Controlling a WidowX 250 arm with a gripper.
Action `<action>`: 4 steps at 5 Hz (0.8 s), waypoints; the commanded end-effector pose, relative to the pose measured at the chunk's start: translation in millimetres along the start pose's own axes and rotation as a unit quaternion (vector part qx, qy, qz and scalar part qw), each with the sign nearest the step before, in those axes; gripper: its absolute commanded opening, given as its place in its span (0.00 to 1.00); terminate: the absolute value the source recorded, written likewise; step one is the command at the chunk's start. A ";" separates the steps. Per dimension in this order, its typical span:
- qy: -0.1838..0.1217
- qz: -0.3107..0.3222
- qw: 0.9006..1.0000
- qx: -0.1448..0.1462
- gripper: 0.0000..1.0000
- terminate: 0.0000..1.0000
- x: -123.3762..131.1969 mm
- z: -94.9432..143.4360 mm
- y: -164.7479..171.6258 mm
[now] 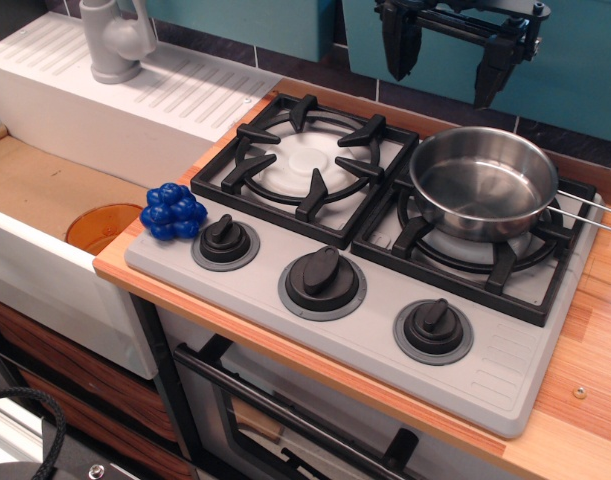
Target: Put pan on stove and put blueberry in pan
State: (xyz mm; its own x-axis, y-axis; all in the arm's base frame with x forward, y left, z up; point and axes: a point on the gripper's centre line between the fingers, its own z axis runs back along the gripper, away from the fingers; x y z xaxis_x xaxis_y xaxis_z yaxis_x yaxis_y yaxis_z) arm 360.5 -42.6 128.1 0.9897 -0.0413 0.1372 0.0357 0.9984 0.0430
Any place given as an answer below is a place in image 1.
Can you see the orange plastic plate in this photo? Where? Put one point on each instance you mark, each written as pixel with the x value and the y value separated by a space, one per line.
pixel 97 228

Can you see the black left burner grate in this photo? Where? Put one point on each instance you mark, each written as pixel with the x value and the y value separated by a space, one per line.
pixel 301 171

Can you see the black left stove knob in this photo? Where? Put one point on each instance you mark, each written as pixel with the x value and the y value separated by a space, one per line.
pixel 225 245

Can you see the black stove knob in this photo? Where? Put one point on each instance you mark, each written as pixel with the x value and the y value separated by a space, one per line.
pixel 433 332
pixel 322 286
pixel 225 245

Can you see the grey toy faucet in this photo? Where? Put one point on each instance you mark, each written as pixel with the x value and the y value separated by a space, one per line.
pixel 116 45

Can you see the black right stove knob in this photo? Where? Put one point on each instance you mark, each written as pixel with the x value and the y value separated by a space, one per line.
pixel 433 332

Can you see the white toy sink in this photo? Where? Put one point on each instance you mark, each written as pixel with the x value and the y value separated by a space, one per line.
pixel 69 144

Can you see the stainless steel pan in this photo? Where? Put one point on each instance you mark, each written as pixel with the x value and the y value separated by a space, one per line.
pixel 486 185

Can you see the wooden drawer front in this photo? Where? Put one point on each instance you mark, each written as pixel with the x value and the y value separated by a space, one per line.
pixel 117 411

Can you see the teal wall cabinet left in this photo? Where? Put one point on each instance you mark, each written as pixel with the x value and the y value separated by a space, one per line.
pixel 302 29

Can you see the black right burner grate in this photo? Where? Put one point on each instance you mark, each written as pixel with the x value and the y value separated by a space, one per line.
pixel 521 277

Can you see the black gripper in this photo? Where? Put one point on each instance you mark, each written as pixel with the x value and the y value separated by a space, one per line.
pixel 470 21

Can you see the blue plastic blueberry cluster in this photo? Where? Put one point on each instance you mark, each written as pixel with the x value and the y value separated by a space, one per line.
pixel 172 212

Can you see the black middle stove knob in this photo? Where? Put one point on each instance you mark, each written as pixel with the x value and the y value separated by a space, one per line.
pixel 322 286

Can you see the grey toy stove top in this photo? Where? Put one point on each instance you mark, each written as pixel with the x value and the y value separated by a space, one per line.
pixel 494 386

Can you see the oven door with black handle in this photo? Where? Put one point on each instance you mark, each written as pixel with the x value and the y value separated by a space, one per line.
pixel 207 364

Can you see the black burner grate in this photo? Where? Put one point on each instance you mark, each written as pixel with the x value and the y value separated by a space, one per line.
pixel 521 277
pixel 301 171

